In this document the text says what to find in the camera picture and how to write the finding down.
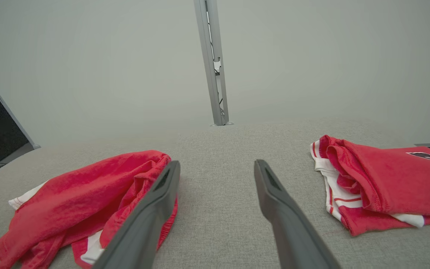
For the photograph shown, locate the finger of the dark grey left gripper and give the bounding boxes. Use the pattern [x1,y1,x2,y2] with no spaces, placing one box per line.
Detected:
[92,160,181,269]
[254,159,340,269]

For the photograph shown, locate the red shorts with white waistband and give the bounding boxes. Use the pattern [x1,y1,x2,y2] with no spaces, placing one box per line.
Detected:
[0,150,180,269]

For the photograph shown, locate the red and white basketball jersey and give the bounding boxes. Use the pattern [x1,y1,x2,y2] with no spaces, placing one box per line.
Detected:
[310,134,430,237]

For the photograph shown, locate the grey partition post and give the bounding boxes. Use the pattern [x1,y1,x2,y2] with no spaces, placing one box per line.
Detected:
[194,0,234,127]

